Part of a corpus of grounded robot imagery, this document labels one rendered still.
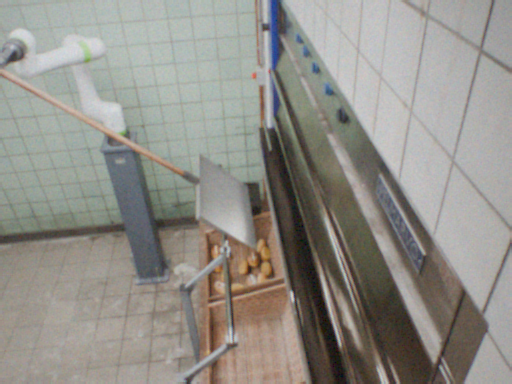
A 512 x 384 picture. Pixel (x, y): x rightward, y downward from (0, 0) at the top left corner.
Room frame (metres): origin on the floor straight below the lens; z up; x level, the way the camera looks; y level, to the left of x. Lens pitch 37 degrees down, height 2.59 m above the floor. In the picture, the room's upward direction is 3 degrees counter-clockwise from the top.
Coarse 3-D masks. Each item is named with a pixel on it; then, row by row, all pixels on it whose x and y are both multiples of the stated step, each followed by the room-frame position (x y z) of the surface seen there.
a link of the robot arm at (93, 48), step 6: (78, 42) 2.41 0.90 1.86; (84, 42) 2.43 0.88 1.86; (90, 42) 2.45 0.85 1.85; (96, 42) 2.47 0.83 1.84; (102, 42) 2.51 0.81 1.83; (84, 48) 2.39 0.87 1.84; (90, 48) 2.41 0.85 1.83; (96, 48) 2.44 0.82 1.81; (102, 48) 2.47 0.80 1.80; (84, 54) 2.37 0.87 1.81; (90, 54) 2.40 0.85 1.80; (96, 54) 2.43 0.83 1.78; (102, 54) 2.47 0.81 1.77; (84, 60) 2.37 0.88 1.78; (90, 60) 2.41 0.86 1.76
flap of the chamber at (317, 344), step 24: (264, 144) 2.00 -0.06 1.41; (288, 192) 1.59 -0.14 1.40; (288, 216) 1.42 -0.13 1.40; (288, 240) 1.27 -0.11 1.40; (312, 264) 1.14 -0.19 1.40; (288, 288) 1.03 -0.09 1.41; (312, 288) 1.03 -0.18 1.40; (312, 312) 0.92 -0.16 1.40; (312, 336) 0.83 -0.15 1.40; (312, 360) 0.75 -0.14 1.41; (336, 360) 0.75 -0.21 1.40
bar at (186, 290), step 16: (224, 240) 1.54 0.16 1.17; (224, 256) 1.44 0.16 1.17; (208, 272) 1.47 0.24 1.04; (224, 272) 1.34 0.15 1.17; (192, 288) 1.47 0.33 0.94; (192, 304) 1.49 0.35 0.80; (192, 320) 1.45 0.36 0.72; (192, 336) 1.45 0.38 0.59; (224, 352) 0.99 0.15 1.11; (192, 368) 1.00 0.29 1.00
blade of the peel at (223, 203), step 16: (208, 160) 2.12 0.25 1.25; (208, 176) 1.99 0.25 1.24; (224, 176) 2.09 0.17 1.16; (208, 192) 1.84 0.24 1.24; (224, 192) 1.93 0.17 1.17; (240, 192) 2.02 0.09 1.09; (208, 208) 1.70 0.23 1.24; (224, 208) 1.78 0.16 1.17; (240, 208) 1.87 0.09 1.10; (208, 224) 1.58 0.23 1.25; (224, 224) 1.65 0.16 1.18; (240, 224) 1.72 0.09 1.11; (240, 240) 1.59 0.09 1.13
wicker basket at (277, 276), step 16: (256, 224) 2.13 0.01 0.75; (272, 224) 2.14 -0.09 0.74; (208, 240) 2.11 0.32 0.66; (272, 240) 2.07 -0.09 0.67; (208, 256) 1.91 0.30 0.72; (240, 256) 2.02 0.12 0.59; (272, 256) 1.98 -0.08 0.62; (256, 272) 1.88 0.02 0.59; (272, 272) 1.87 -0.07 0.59; (208, 288) 1.65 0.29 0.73; (208, 304) 1.57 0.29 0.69; (272, 304) 1.60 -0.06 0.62
